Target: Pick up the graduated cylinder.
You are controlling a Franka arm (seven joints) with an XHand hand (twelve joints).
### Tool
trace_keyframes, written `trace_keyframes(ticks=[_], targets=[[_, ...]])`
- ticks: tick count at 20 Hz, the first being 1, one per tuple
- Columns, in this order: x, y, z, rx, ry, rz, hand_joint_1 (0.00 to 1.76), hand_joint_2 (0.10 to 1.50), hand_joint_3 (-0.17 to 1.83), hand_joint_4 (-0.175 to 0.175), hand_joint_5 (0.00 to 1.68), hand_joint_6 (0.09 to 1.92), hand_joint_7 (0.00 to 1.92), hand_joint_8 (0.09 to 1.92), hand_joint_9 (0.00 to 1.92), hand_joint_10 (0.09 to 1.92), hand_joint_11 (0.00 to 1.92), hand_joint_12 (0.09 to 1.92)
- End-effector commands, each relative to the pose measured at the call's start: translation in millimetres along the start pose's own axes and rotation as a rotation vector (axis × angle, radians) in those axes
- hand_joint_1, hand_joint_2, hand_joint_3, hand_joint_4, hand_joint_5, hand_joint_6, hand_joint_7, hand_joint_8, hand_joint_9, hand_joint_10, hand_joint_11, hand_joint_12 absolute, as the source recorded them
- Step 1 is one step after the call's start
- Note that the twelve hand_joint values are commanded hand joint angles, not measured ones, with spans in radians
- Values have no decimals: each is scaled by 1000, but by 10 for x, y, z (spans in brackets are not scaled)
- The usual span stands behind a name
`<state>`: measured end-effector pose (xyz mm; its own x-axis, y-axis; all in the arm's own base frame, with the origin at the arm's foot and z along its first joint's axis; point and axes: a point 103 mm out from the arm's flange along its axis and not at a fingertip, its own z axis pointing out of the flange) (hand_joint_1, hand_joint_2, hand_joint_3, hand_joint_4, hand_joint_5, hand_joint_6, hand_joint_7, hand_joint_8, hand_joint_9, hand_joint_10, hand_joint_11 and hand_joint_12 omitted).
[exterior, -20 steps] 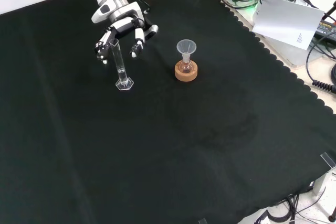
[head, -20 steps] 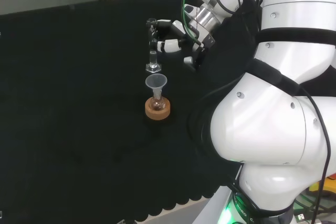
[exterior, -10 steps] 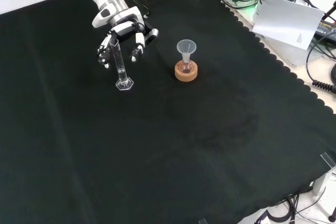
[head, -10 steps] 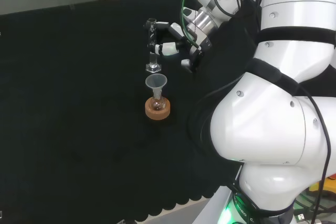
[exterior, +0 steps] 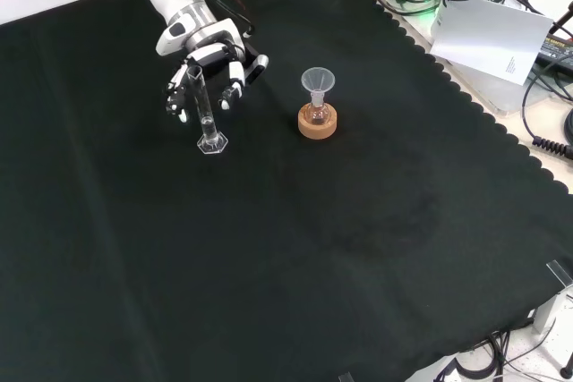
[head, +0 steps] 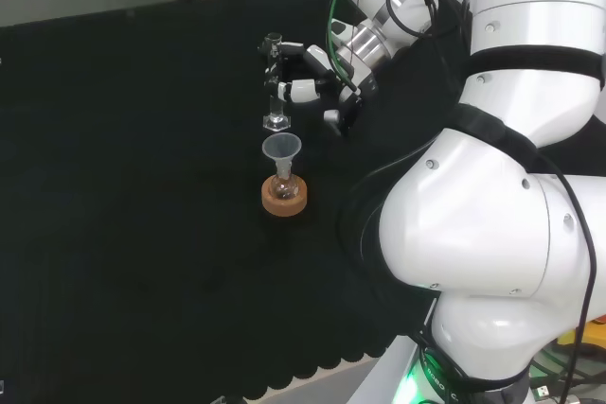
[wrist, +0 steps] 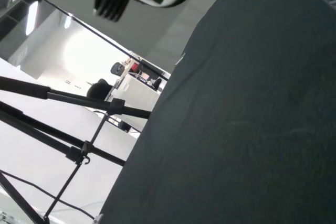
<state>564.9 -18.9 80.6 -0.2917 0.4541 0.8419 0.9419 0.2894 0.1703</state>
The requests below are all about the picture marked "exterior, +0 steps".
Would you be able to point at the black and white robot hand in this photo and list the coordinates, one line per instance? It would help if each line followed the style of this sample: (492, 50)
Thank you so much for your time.
(210, 53)

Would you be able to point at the clear glass graduated cylinder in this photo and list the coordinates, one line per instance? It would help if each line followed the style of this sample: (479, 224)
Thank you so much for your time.
(207, 122)

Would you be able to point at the clear plastic funnel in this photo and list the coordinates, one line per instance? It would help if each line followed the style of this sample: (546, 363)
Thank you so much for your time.
(317, 80)

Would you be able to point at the clear round-bottom flask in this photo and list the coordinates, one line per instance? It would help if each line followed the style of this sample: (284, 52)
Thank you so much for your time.
(318, 113)

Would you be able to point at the black bench cloth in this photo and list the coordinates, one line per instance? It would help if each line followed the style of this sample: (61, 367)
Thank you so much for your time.
(268, 221)

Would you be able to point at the pale board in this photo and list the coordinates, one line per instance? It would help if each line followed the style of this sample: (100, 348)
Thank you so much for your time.
(488, 37)

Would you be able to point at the black power adapter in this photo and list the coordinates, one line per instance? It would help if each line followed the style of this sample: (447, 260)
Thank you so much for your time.
(557, 53)

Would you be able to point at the clear cloth clip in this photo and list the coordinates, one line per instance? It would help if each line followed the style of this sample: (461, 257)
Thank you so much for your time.
(345, 377)
(560, 273)

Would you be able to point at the white bench bracket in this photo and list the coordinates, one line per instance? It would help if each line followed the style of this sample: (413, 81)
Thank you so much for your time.
(553, 310)

